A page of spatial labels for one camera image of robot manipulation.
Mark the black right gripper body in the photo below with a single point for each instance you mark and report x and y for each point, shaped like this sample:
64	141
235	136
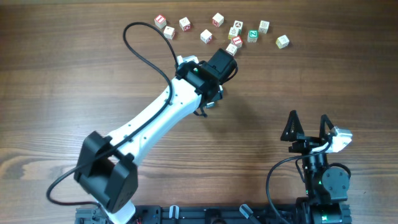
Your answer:
306	144

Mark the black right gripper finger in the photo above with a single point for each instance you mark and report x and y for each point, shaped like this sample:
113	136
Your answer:
325	122
293	130

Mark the red A wooden block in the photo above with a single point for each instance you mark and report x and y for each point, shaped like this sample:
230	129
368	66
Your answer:
232	49

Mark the red U snail block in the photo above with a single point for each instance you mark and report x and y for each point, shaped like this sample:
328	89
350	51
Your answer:
206	36

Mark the blue side wooden block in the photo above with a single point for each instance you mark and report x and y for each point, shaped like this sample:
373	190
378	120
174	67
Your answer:
210	105

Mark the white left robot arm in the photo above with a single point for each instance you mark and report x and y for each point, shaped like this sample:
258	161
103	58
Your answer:
109	164

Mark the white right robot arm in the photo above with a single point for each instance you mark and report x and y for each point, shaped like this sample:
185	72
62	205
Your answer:
326	184

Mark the red I block middle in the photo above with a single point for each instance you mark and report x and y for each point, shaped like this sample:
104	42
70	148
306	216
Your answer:
237	41

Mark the red i block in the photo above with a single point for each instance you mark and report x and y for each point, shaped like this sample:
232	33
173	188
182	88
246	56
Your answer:
160	21
237	41

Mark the yellow side wooden block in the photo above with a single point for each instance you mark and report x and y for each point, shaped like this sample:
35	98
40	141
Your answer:
233	32

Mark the panda top wooden block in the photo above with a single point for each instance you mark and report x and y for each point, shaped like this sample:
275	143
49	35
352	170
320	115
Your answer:
238	25

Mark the green Z top block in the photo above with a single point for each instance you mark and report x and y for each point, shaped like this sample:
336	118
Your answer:
253	35

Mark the red M side block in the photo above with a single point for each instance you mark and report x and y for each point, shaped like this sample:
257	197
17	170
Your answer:
217	19

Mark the red O side block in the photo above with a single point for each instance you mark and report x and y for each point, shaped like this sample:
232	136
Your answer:
185	24

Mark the yellow edge far block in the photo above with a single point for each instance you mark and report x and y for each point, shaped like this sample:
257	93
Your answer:
263	27

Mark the number 2 wooden block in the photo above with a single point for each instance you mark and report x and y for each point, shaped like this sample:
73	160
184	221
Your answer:
169	32

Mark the yellow C wooden block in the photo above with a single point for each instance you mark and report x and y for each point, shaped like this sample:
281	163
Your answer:
282	41

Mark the red I top block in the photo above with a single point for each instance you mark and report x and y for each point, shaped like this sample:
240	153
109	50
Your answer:
160	21

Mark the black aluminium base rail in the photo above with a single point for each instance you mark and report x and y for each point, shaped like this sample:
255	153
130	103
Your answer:
154	214

